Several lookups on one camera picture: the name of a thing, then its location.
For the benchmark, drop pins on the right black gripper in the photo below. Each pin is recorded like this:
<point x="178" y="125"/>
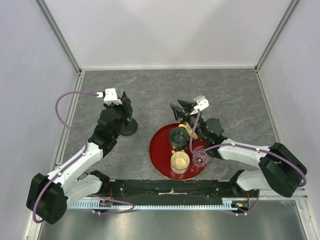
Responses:
<point x="179" y="113"/>

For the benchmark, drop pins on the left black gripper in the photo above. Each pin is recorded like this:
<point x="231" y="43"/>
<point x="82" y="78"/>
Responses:
<point x="125" y="110"/>

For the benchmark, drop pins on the black phone stand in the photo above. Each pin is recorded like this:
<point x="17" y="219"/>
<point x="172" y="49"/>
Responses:
<point x="128" y="128"/>

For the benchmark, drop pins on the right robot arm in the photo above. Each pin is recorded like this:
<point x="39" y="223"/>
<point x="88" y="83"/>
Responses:
<point x="277" y="168"/>

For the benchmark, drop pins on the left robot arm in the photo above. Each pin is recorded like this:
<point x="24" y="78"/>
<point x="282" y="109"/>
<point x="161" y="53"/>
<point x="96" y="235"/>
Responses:
<point x="50" y="195"/>

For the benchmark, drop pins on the yellow ceramic cup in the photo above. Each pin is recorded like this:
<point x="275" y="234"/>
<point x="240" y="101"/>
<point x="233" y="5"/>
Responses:
<point x="188" y="129"/>

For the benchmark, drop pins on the dark green glass mug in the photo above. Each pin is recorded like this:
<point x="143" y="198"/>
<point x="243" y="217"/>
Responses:
<point x="178" y="138"/>

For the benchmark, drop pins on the red round tray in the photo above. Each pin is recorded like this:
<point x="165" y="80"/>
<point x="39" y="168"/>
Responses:
<point x="160" y="152"/>

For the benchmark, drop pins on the cream cup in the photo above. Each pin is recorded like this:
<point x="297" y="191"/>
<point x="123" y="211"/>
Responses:
<point x="179" y="162"/>

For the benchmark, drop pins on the clear faceted glass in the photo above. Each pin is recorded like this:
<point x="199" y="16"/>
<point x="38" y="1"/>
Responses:
<point x="200" y="159"/>

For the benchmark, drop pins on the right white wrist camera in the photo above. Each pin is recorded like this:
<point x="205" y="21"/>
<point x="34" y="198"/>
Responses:
<point x="199" y="103"/>

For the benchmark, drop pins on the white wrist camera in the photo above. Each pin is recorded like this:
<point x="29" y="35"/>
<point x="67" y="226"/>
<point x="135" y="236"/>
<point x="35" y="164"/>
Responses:
<point x="109" y="96"/>
<point x="199" y="103"/>

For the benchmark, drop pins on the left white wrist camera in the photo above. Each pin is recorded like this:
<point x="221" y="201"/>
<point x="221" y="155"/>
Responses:
<point x="109" y="96"/>

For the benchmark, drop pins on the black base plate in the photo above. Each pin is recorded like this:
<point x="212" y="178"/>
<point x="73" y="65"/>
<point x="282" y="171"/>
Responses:
<point x="172" y="192"/>

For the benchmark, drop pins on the slotted cable duct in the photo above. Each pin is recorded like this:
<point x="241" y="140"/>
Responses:
<point x="90" y="203"/>

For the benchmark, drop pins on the left aluminium frame post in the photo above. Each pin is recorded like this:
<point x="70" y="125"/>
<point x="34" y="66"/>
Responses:
<point x="58" y="34"/>

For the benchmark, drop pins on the aluminium frame post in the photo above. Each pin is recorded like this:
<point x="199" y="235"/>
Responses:
<point x="58" y="34"/>
<point x="277" y="32"/>

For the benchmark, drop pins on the right aluminium frame post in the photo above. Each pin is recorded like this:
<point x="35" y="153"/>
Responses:
<point x="277" y="32"/>

